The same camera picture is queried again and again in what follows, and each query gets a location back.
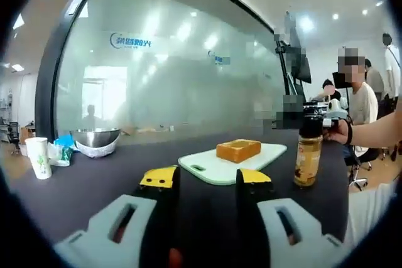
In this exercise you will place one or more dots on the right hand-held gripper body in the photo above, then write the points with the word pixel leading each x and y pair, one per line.
pixel 337 108

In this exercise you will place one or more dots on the pepper bottle with black cap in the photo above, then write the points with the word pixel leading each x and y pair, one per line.
pixel 307 161

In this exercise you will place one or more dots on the white paper cup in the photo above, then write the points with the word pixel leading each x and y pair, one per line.
pixel 39 158

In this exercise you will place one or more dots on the small black monitor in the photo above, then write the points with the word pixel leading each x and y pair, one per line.
pixel 340 80

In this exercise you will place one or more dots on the thick toast bread slice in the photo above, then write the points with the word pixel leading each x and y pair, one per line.
pixel 238 152

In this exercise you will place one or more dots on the stainless steel bowl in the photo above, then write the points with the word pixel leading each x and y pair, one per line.
pixel 94 137

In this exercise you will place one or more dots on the black office chair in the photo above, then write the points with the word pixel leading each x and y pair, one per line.
pixel 14 136
pixel 361 161

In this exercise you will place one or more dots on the blue and white plastic bag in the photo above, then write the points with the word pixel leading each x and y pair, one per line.
pixel 63 152

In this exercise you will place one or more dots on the black screen on stand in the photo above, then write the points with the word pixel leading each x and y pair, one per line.
pixel 301 61

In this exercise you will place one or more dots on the person's right hand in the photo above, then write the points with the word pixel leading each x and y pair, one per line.
pixel 337 133

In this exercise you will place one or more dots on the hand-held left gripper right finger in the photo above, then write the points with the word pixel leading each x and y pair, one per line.
pixel 301 233

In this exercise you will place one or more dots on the white cloth under bowl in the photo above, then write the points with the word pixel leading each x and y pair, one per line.
pixel 94 152

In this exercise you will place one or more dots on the white cutting board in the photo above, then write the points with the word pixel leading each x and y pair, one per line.
pixel 220 170

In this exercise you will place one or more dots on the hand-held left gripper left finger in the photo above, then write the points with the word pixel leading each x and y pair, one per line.
pixel 103 233

